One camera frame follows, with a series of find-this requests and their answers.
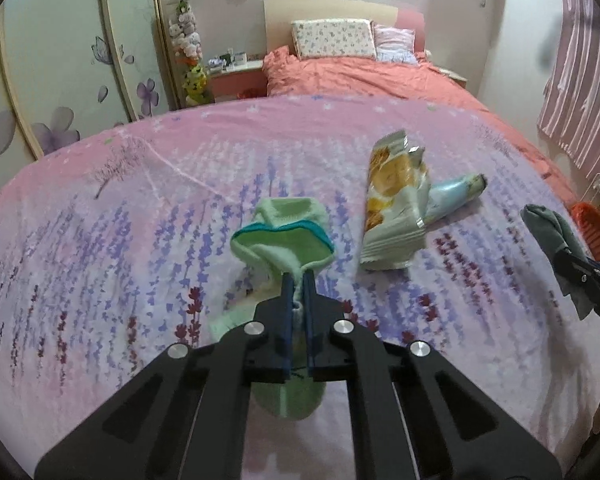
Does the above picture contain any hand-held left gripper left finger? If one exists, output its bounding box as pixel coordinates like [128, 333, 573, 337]
[34, 272, 301, 480]

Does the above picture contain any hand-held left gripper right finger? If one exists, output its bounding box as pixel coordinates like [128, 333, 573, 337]
[302, 269, 563, 480]

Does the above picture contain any orange plastic basket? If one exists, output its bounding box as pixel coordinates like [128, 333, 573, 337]
[571, 202, 600, 266]

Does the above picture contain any grey sock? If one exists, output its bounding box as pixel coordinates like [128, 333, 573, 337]
[521, 203, 598, 320]

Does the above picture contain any light green sock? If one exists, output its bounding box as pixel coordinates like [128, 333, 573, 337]
[209, 197, 336, 421]

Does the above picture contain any cookie snack wrapper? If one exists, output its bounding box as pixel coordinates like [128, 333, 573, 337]
[359, 129, 431, 272]

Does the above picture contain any light blue tube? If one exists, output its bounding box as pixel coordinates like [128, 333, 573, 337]
[422, 173, 488, 226]

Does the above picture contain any pink lavender print blanket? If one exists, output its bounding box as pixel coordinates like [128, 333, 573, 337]
[0, 94, 600, 480]

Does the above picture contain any pink striped curtain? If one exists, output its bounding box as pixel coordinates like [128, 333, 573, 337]
[537, 0, 600, 181]

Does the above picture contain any pink nightstand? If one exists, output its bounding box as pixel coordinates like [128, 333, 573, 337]
[207, 59, 267, 103]

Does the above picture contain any coral duvet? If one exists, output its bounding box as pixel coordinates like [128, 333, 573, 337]
[262, 45, 578, 196]

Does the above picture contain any yellow plush toy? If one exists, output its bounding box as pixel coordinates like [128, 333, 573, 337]
[182, 64, 213, 107]

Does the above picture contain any floral pillow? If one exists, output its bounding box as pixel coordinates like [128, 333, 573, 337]
[291, 18, 378, 60]

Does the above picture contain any pink striped pillow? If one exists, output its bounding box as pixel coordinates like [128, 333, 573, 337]
[372, 23, 417, 63]

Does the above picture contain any cream and pink headboard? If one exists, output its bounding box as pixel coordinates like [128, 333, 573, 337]
[263, 0, 427, 58]

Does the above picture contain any tube of plush toys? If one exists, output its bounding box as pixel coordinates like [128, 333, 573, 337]
[167, 0, 203, 68]

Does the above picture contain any flower print wardrobe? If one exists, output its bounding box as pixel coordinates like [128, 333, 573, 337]
[0, 0, 173, 216]

